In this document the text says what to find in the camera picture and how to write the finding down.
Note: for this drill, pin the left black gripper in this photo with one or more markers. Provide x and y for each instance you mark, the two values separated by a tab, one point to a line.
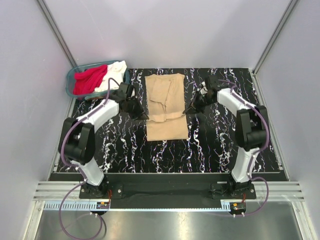
135	116

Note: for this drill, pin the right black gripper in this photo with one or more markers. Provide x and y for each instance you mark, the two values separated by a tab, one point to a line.
193	107

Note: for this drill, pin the tan polo shirt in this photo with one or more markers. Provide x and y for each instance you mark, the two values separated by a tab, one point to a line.
166	105

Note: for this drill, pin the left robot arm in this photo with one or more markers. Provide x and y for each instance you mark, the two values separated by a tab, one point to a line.
77	145

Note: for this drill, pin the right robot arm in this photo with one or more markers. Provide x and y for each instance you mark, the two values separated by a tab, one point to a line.
252	134

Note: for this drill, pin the white shirt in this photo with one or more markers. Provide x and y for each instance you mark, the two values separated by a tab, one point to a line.
114	76

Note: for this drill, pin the red shirt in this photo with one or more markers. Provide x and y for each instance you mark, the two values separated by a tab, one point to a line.
87	81

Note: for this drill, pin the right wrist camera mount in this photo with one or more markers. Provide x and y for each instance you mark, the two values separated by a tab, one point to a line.
203	90

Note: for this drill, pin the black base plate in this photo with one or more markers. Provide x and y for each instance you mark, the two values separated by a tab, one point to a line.
173	188

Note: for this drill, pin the aluminium rail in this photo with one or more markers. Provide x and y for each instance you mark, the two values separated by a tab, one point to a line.
278	190

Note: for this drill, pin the white slotted cable duct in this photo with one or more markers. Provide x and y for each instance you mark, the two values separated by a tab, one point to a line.
117	206

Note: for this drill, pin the left aluminium frame post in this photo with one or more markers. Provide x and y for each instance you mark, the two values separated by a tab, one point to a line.
56	31

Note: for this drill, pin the aluminium frame post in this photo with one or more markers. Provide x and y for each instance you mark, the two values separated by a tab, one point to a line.
56	31
275	35

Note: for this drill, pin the right aluminium frame post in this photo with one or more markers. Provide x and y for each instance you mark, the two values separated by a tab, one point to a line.
275	35

